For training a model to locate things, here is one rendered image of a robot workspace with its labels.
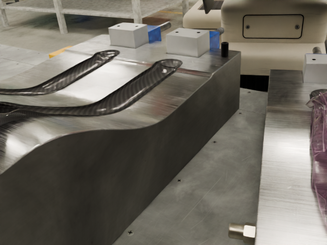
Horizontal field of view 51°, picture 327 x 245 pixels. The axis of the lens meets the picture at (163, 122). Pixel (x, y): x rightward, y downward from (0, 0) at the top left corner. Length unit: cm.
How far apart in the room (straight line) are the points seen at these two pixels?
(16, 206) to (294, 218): 18
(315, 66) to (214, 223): 25
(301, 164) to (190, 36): 26
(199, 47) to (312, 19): 36
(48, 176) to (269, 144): 17
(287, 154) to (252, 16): 53
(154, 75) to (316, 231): 28
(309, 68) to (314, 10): 31
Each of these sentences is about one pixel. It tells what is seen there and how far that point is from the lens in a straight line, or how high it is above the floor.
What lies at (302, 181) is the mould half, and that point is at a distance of 27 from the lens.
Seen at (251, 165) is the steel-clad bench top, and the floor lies 80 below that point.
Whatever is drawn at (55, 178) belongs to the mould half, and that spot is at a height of 90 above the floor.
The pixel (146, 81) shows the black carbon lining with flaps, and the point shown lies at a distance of 44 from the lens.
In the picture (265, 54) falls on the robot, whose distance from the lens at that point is 77.
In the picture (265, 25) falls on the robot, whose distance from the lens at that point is 79.
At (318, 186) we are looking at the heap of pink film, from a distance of 27.
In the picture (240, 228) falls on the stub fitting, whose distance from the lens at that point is 28.
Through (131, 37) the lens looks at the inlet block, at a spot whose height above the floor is 91.
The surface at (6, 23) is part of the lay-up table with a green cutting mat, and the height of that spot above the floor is 5.
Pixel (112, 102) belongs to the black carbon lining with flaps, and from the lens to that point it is 40.
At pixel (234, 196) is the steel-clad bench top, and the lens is 37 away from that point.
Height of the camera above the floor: 105
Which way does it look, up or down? 30 degrees down
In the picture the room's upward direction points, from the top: 5 degrees counter-clockwise
